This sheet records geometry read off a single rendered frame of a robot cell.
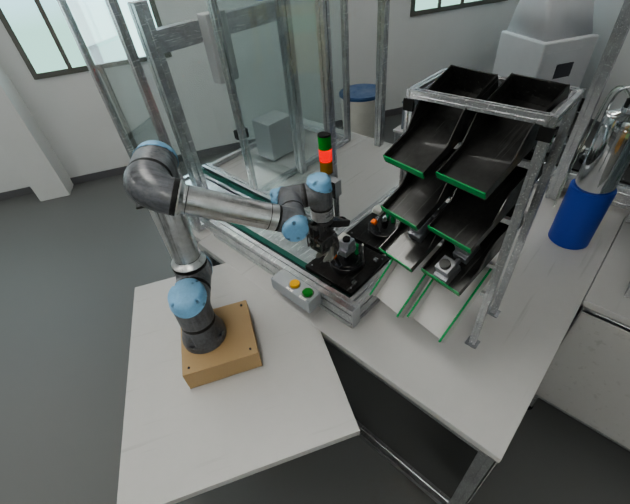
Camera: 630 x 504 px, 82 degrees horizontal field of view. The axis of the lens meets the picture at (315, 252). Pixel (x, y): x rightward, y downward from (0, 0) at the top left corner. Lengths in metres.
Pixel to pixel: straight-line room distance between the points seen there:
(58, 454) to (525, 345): 2.34
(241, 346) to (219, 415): 0.22
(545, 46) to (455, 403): 3.79
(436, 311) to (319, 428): 0.51
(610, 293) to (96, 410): 2.61
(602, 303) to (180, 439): 1.54
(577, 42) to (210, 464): 4.58
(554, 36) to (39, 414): 5.11
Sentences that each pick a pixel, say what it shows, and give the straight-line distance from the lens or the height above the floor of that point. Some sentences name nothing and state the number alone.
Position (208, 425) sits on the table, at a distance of 1.30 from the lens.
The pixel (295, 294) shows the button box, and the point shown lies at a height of 0.96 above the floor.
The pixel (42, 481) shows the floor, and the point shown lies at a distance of 2.60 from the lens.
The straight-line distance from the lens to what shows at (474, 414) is 1.28.
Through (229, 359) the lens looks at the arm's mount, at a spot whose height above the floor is 0.94.
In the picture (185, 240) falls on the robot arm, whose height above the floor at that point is 1.29.
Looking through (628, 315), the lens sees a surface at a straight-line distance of 1.72.
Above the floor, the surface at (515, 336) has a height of 0.86.
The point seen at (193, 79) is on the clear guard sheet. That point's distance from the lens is 2.36.
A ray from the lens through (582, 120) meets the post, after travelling 2.03.
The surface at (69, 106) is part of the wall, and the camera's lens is 4.72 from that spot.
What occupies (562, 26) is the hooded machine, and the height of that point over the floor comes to 1.06.
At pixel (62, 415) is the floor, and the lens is 2.74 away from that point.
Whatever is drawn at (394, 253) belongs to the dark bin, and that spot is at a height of 1.20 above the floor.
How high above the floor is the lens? 1.99
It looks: 42 degrees down
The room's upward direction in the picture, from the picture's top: 7 degrees counter-clockwise
